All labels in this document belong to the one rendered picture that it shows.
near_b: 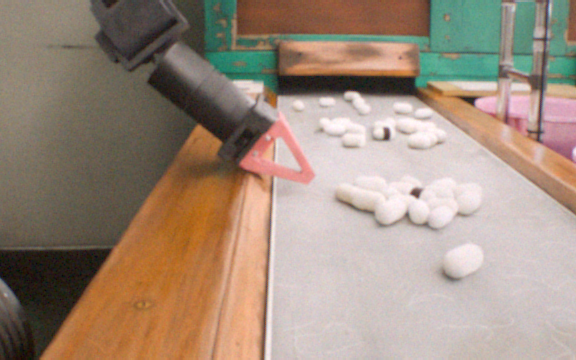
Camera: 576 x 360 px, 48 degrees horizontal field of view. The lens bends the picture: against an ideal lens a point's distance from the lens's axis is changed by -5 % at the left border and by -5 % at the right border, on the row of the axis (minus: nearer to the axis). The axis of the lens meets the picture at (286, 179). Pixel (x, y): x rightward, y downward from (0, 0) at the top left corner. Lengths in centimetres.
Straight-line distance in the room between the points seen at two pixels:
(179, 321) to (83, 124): 196
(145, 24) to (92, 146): 165
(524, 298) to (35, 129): 203
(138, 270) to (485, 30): 119
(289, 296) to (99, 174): 190
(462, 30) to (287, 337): 118
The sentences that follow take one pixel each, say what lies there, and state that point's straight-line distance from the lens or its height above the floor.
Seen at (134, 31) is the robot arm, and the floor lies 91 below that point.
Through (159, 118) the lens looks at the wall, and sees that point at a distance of 228.
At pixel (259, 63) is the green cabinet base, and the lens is 146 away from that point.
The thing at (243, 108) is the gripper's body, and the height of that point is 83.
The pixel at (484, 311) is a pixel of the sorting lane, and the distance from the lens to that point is 46.
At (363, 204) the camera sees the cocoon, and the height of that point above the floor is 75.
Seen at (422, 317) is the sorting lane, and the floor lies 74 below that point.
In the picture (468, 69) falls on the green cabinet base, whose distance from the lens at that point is 152.
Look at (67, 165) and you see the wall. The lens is 236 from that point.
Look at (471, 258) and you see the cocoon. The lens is 51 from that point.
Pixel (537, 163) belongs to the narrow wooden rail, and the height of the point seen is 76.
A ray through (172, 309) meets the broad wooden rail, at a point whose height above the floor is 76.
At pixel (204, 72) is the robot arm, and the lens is 69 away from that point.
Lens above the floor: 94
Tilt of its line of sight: 15 degrees down
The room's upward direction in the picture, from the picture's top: straight up
